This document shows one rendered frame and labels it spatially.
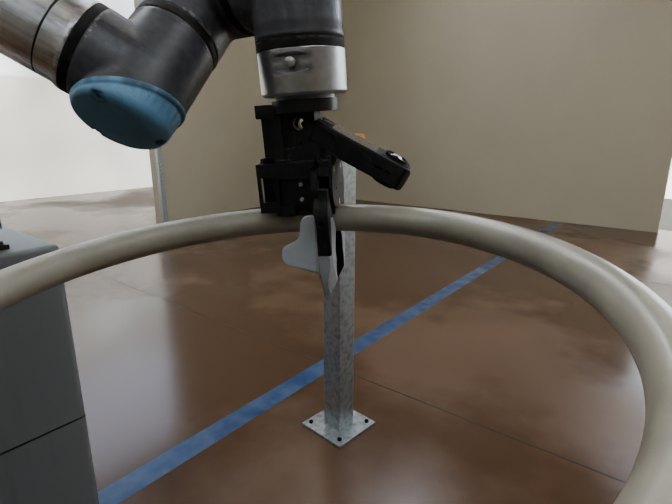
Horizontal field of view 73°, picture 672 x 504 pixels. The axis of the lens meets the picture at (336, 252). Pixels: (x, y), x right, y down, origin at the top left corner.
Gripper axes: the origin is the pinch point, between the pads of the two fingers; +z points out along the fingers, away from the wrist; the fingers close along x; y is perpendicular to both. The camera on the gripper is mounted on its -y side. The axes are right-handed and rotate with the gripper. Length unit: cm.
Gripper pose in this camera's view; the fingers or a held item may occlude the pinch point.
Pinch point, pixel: (337, 276)
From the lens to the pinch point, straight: 54.0
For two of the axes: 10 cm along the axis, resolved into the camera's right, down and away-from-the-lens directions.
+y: -9.8, 0.1, 1.9
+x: -1.8, 3.1, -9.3
